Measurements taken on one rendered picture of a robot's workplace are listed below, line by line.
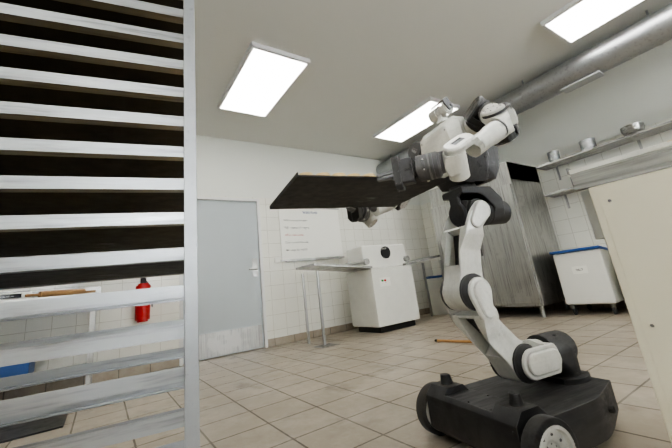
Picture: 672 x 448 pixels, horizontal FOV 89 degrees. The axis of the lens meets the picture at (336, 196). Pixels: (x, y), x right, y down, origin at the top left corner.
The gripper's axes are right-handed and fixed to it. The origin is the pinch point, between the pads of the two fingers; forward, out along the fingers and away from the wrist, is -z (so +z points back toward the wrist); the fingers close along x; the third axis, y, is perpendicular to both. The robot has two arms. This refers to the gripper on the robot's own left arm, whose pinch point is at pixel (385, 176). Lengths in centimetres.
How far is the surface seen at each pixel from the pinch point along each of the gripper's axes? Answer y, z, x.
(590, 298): -384, 136, -79
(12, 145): 70, -68, 5
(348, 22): -147, -41, 201
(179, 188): 46, -44, -5
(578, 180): -2, 53, -13
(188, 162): 47, -40, 1
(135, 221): 53, -51, -14
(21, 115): 69, -68, 12
